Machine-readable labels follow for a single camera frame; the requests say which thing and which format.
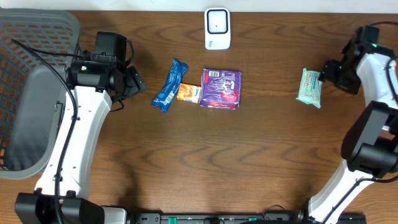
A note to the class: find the purple Carefree pad pack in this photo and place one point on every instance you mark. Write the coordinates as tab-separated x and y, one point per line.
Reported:
220	89

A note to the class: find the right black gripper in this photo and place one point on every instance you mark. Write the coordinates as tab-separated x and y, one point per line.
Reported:
329	68

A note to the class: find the teal wet wipes pack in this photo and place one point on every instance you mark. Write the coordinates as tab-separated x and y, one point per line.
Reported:
310	88

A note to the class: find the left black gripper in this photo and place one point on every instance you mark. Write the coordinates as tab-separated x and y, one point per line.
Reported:
131	82

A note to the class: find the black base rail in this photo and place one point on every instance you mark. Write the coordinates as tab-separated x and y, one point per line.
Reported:
156	218

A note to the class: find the orange Kleenex tissue pack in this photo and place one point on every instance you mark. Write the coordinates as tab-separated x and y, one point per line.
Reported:
189	93

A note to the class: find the grey plastic mesh basket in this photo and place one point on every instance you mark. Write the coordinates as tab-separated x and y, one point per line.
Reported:
32	97

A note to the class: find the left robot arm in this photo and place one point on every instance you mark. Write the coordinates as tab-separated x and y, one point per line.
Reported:
61	194

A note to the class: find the blue snack wrapper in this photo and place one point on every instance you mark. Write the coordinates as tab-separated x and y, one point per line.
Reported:
165	97

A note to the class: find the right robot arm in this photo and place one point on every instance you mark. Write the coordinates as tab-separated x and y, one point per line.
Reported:
366	156

